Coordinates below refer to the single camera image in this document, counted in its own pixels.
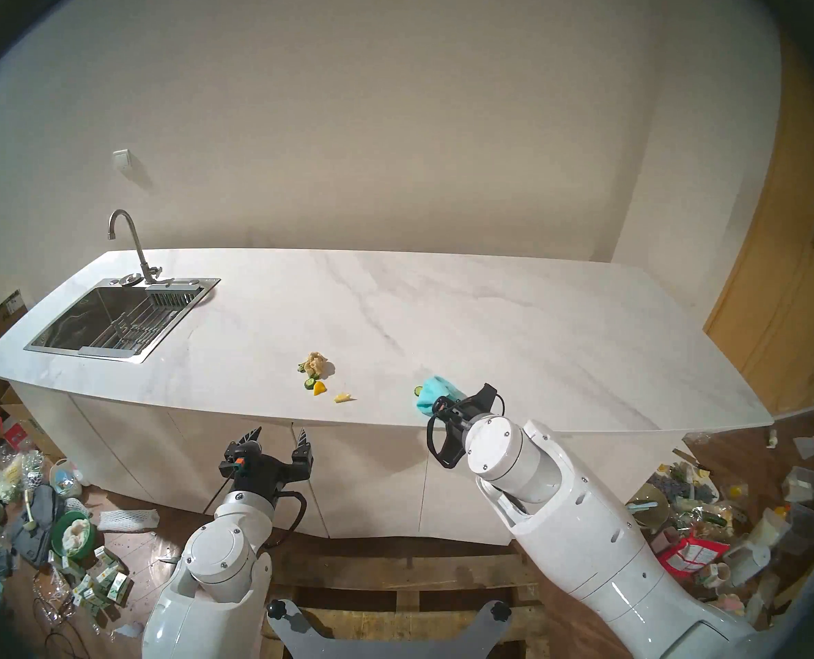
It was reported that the large clear plastic container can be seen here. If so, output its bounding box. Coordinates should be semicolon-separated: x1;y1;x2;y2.
777;503;814;555

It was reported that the red snack packet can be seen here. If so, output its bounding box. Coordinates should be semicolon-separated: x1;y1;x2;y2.
659;535;730;579

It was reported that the stainless steel sink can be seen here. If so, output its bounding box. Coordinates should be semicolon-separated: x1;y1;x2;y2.
24;277;221;363

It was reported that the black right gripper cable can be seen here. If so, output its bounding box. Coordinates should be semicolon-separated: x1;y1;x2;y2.
425;392;506;470

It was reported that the white foam mesh sleeve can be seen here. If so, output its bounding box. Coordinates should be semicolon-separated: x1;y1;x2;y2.
97;509;161;533

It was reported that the green bowl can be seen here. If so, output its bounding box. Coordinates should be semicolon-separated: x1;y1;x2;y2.
50;511;97;561

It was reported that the clear lidded plastic container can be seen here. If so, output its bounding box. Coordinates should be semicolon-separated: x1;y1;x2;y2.
781;465;814;504

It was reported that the steel gooseneck faucet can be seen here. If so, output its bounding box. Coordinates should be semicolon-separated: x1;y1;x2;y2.
108;209;174;286

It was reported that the white bottle orange cap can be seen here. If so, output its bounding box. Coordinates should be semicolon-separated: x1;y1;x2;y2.
746;505;790;548

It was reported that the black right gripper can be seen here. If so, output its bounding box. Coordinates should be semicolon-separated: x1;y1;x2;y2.
434;383;499;459

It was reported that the purple grape bunch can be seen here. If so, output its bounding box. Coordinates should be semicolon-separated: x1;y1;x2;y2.
656;474;716;504

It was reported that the black floor cable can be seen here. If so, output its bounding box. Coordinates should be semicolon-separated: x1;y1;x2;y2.
33;575;106;659

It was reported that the grey fabric bag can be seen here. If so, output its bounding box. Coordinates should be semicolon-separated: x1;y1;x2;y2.
10;485;66;568

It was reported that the turquoise microfibre cloth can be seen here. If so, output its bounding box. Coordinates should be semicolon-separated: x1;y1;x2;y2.
416;376;468;418

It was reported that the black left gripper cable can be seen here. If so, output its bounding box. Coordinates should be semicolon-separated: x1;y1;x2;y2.
201;486;308;547

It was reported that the wooden door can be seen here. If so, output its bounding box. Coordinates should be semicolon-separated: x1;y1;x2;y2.
703;33;814;418

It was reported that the gold round plate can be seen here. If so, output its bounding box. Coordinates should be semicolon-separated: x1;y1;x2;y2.
625;484;670;530

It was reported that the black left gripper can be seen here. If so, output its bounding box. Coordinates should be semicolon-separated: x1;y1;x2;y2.
219;425;314;495

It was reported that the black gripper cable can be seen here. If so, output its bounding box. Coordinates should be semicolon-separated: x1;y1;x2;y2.
201;486;308;547
425;392;506;470

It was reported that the red white carton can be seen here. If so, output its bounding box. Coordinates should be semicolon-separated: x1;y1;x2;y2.
1;417;34;452

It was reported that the steel sink drain rack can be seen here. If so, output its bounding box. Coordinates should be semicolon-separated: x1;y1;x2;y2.
78;285;205;358

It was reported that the white pitcher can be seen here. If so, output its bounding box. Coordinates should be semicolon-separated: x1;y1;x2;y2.
722;534;771;588

